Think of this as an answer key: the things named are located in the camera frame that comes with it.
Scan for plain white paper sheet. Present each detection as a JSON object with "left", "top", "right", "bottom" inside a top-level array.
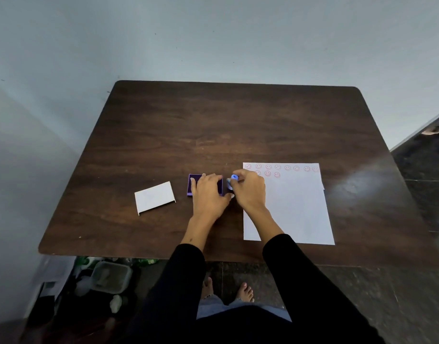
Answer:
[{"left": 243, "top": 189, "right": 336, "bottom": 246}]

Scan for white ink pad lid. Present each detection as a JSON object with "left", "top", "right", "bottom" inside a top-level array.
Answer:
[{"left": 134, "top": 181, "right": 176, "bottom": 216}]

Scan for person's right forearm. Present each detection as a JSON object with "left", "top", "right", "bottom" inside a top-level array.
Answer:
[{"left": 242, "top": 205, "right": 383, "bottom": 344}]

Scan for white paper with red smileys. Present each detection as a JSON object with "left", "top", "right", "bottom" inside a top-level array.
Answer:
[{"left": 242, "top": 162, "right": 325, "bottom": 192}]

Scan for clear plastic container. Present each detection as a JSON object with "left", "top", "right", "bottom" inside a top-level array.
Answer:
[{"left": 91, "top": 261, "right": 133, "bottom": 295}]

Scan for person's right hand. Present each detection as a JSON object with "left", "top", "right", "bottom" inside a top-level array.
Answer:
[{"left": 227, "top": 169, "right": 268, "bottom": 212}]

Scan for blue jeans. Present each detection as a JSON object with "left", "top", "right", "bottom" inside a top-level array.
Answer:
[{"left": 196, "top": 295, "right": 292, "bottom": 323}]

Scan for person's right foot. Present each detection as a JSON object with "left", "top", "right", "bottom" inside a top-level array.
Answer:
[{"left": 235, "top": 282, "right": 255, "bottom": 303}]

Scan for black top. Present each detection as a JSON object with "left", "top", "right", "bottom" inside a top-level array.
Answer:
[{"left": 191, "top": 305, "right": 313, "bottom": 344}]

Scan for person's left forearm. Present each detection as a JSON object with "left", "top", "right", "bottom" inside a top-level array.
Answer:
[{"left": 131, "top": 215, "right": 224, "bottom": 341}]

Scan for person's left hand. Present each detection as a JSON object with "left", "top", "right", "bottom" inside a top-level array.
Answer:
[{"left": 190, "top": 173, "right": 234, "bottom": 221}]

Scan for purple ink pad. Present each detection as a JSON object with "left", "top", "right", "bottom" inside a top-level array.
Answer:
[{"left": 187, "top": 173, "right": 224, "bottom": 197}]

